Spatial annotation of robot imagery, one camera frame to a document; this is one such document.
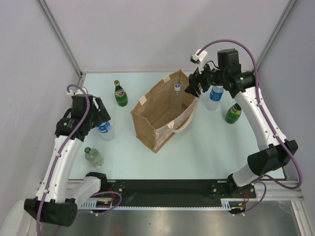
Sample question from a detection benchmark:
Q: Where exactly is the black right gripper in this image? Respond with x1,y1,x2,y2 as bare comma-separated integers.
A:
185,59,226,98

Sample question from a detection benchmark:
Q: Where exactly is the blue label water bottle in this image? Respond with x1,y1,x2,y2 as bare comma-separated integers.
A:
97,121,115,141

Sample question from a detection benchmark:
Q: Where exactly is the blue cap plastic bottle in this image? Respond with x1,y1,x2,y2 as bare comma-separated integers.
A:
170,83,185,112

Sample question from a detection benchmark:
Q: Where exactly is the green Perrier glass bottle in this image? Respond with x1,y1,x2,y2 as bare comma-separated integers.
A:
114,80,128,107

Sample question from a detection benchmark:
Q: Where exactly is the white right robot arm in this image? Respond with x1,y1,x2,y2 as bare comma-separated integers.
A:
185,65,298,197

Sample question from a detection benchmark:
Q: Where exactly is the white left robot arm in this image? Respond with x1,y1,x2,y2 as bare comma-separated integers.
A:
24,94,111,227

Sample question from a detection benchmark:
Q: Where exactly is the tan canvas jute bag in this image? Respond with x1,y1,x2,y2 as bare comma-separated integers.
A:
131,70,200,153

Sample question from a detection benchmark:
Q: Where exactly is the clear glass bottle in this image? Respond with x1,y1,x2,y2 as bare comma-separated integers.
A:
84,147,104,167

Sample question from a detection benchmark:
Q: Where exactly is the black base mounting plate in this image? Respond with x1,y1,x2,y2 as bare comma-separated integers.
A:
106,179,256,208

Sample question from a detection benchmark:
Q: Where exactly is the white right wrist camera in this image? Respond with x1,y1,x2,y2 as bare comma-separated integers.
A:
190,49,208,74

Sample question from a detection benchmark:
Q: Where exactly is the aluminium frame rail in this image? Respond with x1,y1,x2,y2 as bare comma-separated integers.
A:
65,179,303,212

